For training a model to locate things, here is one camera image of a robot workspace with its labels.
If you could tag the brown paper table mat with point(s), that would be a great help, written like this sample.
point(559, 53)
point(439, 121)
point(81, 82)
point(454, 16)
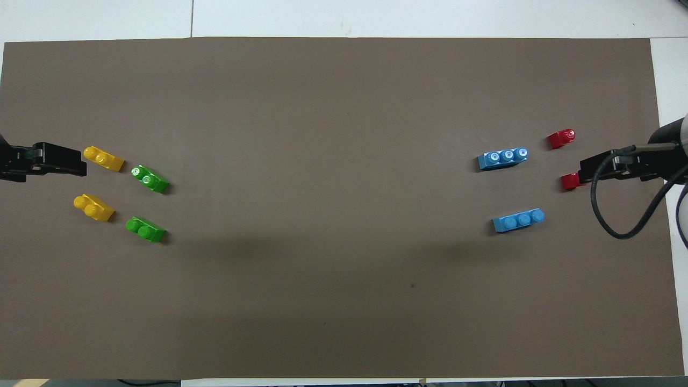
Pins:
point(333, 204)

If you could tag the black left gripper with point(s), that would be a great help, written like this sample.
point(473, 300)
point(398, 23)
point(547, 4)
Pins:
point(16, 164)

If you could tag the blue three-stud toy brick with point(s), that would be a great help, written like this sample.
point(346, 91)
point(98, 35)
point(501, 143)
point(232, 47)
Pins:
point(503, 159)
point(518, 220)

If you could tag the red one-stud toy brick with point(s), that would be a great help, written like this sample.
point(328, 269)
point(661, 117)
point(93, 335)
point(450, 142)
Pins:
point(570, 181)
point(561, 138)

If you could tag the yellow two-stud toy brick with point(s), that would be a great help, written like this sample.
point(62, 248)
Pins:
point(104, 158)
point(94, 208)

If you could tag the green two-stud toy brick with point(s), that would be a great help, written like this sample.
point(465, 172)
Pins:
point(151, 180)
point(145, 230)

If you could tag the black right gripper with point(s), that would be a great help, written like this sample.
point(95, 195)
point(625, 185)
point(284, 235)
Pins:
point(639, 167)

